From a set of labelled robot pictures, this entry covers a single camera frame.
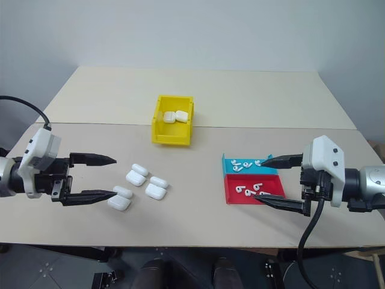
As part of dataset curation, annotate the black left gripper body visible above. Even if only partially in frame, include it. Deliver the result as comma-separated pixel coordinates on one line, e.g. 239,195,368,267
34,156,75,202

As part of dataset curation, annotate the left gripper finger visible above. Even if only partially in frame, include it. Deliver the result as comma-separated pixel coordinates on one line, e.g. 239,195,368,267
61,189,118,207
69,152,117,168

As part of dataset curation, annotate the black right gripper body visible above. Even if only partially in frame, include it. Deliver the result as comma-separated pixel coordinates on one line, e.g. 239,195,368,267
299,167,334,202

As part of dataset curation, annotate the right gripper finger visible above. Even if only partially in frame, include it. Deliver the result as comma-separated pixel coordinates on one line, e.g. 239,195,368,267
253,194,312,217
259,154,304,170

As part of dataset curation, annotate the yellow plastic bin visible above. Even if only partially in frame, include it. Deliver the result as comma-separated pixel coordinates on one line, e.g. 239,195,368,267
150,95,196,149

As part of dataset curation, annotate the blue plastic tray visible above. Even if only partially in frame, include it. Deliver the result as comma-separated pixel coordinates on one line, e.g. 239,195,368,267
221,152,279,176

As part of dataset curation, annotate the red plastic tray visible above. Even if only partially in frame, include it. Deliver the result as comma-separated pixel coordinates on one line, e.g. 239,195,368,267
223,173,285,206

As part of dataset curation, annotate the black metal base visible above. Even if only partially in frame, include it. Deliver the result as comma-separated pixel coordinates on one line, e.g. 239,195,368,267
92,269,125,289
263,261,286,289

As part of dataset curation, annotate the dark rounded shape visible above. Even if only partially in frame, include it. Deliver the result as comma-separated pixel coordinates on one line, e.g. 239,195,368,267
211,256,238,289
137,258,170,289

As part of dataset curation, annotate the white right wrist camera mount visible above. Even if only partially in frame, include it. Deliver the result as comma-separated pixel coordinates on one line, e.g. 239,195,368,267
300,135,347,208

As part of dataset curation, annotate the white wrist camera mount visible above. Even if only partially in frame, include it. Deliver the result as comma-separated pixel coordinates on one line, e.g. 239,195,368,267
17,128,63,199
300,135,347,208

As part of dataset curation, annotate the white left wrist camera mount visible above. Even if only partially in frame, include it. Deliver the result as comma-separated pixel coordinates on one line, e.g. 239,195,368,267
17,128,63,199

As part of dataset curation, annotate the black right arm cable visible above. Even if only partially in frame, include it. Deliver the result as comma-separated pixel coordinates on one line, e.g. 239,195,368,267
297,170,332,289

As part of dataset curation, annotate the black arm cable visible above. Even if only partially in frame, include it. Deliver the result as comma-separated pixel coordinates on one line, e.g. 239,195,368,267
0,95,52,131
297,170,332,289

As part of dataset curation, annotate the black table frame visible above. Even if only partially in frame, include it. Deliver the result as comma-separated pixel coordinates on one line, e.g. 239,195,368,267
28,244,119,263

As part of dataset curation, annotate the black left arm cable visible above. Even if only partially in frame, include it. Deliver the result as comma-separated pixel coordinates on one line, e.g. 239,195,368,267
0,95,52,131

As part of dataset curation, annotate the light wooden frame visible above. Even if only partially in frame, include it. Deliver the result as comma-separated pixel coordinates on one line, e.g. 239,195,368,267
344,248,385,289

